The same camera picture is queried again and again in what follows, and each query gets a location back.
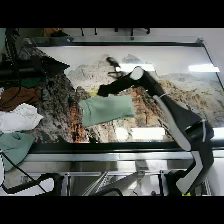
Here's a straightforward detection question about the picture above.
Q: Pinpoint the white garment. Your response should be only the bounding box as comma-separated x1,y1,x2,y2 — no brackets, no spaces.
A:
0,103,45,134

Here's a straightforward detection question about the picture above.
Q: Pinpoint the black garment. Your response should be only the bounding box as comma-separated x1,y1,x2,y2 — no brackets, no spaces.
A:
32,55,70,78

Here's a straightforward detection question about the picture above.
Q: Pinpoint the silver frame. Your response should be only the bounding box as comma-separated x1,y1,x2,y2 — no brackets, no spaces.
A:
0,149,224,197

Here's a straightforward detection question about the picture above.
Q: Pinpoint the light green shirt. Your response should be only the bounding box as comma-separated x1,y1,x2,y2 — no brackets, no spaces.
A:
78,95,136,128

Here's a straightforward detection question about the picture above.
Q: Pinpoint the brown garment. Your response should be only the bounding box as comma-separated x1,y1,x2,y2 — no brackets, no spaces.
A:
0,86,42,112

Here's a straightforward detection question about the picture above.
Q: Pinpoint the black cable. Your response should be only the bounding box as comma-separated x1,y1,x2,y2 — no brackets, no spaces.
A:
0,149,48,195

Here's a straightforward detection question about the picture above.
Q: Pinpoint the dark green garment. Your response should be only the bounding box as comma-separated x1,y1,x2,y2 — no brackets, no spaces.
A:
19,77,46,89

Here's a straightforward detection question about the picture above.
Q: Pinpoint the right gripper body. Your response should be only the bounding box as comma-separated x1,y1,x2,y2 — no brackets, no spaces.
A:
96,82,118,98

